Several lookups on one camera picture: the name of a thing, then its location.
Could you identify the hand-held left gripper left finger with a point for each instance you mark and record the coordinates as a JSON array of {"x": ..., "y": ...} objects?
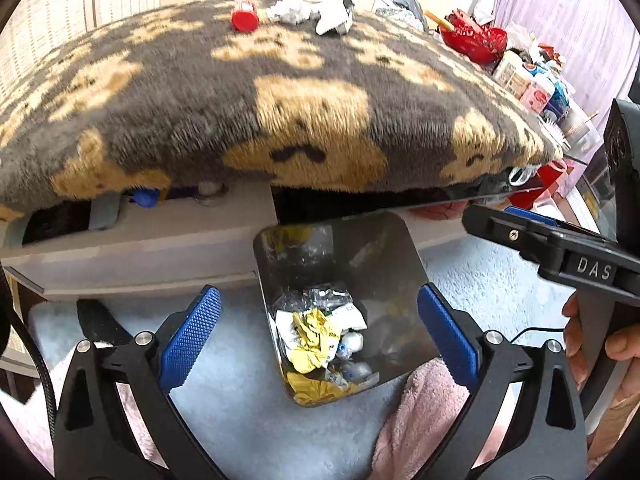
[{"x": 192, "y": 330}]

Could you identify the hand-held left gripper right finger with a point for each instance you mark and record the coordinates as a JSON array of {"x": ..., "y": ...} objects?
[{"x": 447, "y": 332}]

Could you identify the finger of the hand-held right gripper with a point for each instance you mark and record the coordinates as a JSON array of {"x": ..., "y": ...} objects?
[
  {"x": 530, "y": 214},
  {"x": 575, "y": 260}
]

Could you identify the black waste bin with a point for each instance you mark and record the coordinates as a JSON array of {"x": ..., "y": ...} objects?
[{"x": 390, "y": 270}]

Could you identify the yellow wrapper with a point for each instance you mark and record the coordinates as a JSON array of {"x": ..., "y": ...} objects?
[{"x": 312, "y": 340}]

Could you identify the white paper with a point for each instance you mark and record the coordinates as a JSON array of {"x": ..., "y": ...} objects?
[{"x": 292, "y": 10}]

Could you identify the small red can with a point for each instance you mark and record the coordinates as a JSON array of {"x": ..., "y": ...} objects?
[{"x": 245, "y": 16}]

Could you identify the person's right hand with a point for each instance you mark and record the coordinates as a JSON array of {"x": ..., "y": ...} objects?
[{"x": 575, "y": 340}]

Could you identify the pink fluffy cloth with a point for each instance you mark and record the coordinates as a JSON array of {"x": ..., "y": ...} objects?
[{"x": 420, "y": 420}]

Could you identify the blue round tin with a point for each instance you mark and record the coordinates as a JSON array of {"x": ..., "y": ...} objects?
[{"x": 557, "y": 97}]

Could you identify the white bottle pink label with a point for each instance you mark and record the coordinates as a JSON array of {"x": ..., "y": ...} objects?
[{"x": 537, "y": 95}]

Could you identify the purple curtain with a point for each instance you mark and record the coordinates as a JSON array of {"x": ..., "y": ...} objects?
[{"x": 560, "y": 20}]

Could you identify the red openwork basket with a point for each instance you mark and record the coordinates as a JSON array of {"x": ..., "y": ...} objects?
[{"x": 475, "y": 37}]

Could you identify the orange stick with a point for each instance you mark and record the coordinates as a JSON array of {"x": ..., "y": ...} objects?
[{"x": 440, "y": 20}]

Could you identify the teddy bear print blanket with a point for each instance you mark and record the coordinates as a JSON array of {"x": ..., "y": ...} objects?
[{"x": 225, "y": 110}]

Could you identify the woven folding screen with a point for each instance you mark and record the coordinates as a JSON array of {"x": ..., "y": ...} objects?
[{"x": 60, "y": 10}]

